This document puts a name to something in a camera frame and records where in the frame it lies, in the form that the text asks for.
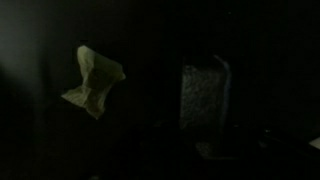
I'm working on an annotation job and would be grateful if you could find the white bluish cloth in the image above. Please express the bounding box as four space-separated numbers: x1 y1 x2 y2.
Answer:
61 44 127 121

